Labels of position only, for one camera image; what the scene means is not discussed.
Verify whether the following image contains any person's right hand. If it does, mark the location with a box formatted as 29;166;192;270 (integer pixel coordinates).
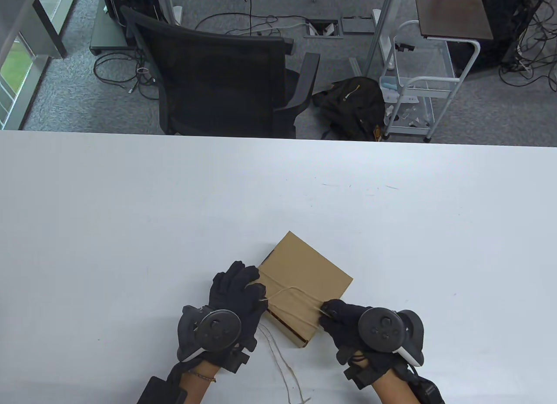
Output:
319;299;413;390

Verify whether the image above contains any person's left hand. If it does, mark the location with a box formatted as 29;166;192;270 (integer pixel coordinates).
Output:
169;260;269;381

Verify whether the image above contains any thin beige twine string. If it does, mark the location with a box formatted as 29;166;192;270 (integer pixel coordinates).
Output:
246;269;338;404

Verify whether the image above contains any brown cardboard box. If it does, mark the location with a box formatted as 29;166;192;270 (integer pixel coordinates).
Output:
258;231;354;349

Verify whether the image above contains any person's right forearm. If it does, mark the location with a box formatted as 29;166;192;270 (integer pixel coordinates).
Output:
370;371;418;404

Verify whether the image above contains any person's left forearm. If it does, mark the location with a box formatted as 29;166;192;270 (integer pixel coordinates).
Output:
179;363;218;404

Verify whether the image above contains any open floor socket box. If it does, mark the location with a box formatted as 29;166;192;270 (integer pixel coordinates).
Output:
303;19;344;39

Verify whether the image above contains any grey and white controller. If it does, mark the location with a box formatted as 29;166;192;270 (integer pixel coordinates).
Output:
358;307;425;364
176;305;242;363

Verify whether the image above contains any black mesh office chair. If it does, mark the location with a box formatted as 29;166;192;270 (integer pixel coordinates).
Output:
120;6;321;139

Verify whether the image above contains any black backpack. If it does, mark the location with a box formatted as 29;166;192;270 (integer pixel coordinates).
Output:
312;76;387;142

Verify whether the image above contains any dark grey stand base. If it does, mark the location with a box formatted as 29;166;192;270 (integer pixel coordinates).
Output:
89;0;135;56

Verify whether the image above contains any grey floor cover plate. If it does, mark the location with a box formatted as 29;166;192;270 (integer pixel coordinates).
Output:
340;16;376;34

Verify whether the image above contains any silver metal desk leg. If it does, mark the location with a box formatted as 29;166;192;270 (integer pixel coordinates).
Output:
365;0;399;76

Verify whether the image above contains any dark brown side desk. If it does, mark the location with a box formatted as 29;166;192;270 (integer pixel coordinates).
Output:
413;0;494;40

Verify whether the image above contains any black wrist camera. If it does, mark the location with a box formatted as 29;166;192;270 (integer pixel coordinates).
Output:
343;361;370;390
223;350;251;374

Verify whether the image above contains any tangle of black cables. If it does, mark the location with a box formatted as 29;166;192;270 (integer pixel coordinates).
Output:
94;51;161;101
498;0;557;93

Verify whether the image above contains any white wire trolley cart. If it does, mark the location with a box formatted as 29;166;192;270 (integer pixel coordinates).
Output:
378;20;481;143

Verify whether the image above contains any long black floor cable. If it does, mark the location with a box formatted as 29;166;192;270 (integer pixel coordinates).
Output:
195;0;305;34

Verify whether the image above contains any window with grey frame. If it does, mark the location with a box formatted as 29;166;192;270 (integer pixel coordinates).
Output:
0;0;83;130

